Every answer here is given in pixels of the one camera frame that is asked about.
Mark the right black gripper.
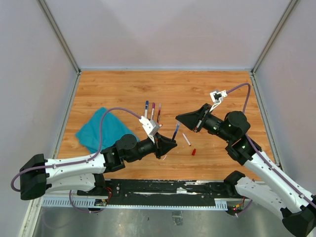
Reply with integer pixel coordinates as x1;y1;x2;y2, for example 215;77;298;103
176;103;233;143

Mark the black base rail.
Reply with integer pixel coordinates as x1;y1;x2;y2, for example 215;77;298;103
77;179;242;207

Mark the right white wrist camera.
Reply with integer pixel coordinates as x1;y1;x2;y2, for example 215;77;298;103
209;90;227;112

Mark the white blue deli marker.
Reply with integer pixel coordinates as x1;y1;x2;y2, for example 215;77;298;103
144;100;149;118

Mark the white whiteboard marker purple end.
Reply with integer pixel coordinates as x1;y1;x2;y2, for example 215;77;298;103
150;110;155;120

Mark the white pen red end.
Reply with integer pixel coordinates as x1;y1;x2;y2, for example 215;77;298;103
182;133;191;146

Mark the blue gel pen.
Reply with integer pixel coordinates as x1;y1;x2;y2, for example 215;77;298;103
172;122;180;141

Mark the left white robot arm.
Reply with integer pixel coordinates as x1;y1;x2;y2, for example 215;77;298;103
20;133;177;200

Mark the pink transparent gel pen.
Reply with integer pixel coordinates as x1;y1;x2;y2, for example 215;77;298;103
157;111;161;123

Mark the teal cloth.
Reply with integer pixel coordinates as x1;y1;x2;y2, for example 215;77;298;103
76;107;141;154

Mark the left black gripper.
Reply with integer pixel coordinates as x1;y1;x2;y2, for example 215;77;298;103
126;132;178;162

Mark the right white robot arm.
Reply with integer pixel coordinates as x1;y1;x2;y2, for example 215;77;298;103
176;104;316;237

